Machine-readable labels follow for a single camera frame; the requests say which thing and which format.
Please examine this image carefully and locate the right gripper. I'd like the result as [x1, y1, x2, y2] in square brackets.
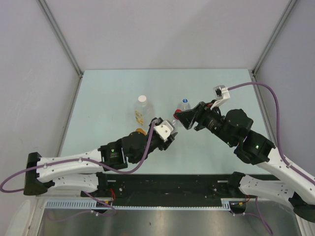
[174, 100, 235, 146]

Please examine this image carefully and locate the clear bottle red label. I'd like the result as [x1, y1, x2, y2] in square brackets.
[170, 114, 183, 131]

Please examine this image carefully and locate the water bottle blue cap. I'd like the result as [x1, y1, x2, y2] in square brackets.
[177, 98, 191, 111]

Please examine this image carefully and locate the red bottle cap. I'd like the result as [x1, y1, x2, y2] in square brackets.
[173, 109, 181, 118]

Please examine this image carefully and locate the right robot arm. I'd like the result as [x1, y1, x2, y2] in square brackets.
[174, 102, 315, 222]

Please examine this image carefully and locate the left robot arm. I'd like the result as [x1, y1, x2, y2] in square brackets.
[23, 118, 177, 197]

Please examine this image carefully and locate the small orange bottle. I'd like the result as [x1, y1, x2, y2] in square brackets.
[135, 128, 147, 135]

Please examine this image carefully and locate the square bottle white cap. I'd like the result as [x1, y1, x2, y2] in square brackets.
[134, 95, 155, 129]

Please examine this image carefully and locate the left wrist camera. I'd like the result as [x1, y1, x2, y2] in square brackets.
[154, 120, 175, 142]

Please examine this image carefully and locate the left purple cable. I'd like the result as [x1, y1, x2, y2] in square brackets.
[0, 120, 157, 194]

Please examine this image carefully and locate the purple cable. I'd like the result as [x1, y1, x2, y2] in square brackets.
[0, 120, 157, 194]
[227, 82, 315, 185]

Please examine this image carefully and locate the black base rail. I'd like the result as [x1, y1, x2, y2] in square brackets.
[81, 173, 256, 207]

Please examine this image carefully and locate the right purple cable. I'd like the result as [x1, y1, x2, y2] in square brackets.
[227, 82, 315, 185]

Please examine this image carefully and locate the white cable duct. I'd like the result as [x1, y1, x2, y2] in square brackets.
[45, 198, 247, 211]

